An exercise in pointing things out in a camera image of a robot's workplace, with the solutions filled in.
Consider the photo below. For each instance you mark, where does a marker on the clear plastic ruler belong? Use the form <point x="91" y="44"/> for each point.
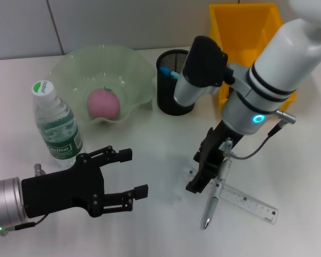
<point x="246" y="199"/>

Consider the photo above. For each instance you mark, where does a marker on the clear green-label water bottle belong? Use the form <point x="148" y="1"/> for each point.
<point x="56" y="120"/>

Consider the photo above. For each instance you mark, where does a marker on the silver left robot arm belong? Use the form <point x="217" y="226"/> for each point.
<point x="5" y="203"/>

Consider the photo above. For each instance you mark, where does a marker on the black mesh pen holder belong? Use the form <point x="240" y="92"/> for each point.
<point x="166" y="93"/>

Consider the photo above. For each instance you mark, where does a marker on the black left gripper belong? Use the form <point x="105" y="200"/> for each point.
<point x="61" y="190"/>

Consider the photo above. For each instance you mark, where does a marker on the pink toy peach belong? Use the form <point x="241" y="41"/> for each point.
<point x="103" y="104"/>

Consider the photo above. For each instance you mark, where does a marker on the yellow plastic bin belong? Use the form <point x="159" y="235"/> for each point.
<point x="238" y="26"/>

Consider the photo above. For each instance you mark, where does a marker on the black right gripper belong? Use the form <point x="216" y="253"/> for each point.
<point x="214" y="144"/>

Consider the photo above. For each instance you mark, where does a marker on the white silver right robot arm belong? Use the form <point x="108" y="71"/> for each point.
<point x="278" y="67"/>

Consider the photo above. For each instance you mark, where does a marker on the silver ballpoint pen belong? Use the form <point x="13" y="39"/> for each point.
<point x="211" y="207"/>

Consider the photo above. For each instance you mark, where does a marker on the blue scissors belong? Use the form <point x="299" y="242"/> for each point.
<point x="167" y="71"/>

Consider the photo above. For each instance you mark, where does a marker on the green wavy glass fruit bowl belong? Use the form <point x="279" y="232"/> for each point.
<point x="128" y="80"/>

